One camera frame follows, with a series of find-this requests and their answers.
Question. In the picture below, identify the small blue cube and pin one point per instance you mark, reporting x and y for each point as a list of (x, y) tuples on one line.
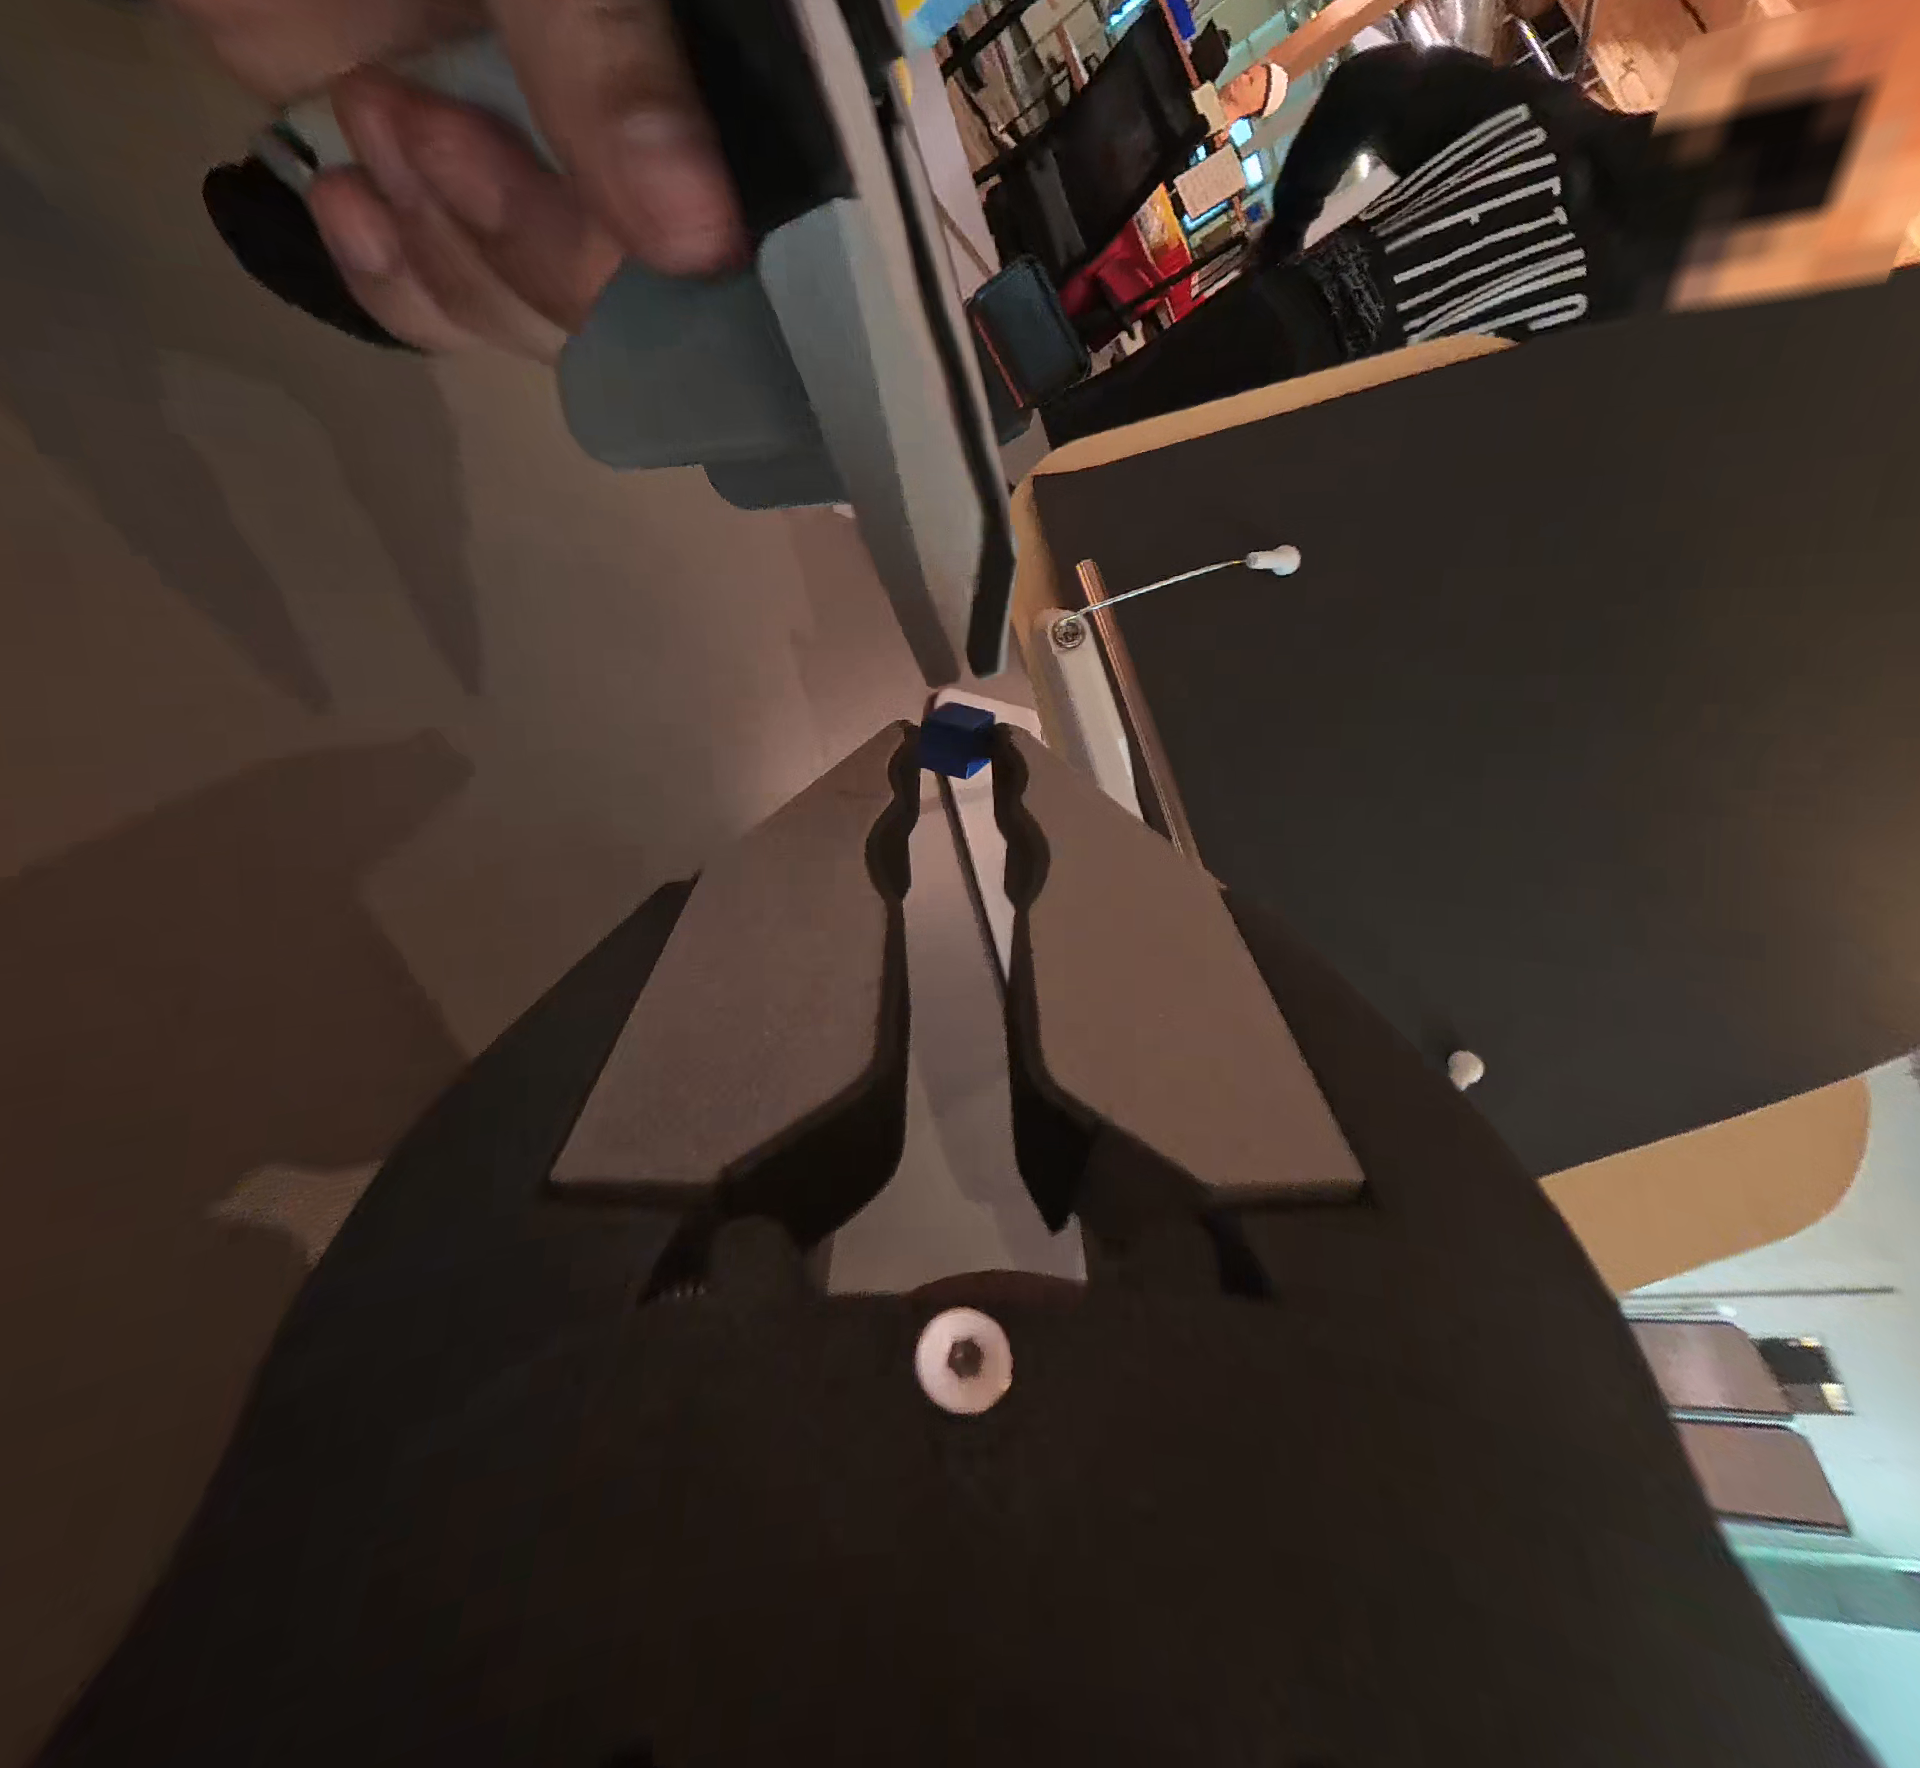
[(959, 739)]

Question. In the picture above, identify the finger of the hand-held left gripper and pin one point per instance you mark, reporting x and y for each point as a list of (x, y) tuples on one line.
[(886, 450), (929, 298)]

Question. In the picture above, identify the dark power bank with display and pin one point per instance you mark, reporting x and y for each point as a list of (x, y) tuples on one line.
[(1028, 334)]

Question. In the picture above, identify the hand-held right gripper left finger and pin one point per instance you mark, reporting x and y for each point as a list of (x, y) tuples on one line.
[(751, 1034)]

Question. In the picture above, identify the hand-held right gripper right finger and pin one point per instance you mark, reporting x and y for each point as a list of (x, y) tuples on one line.
[(1170, 1034)]

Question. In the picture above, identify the book stand with black board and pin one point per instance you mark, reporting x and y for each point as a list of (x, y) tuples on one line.
[(1502, 749)]

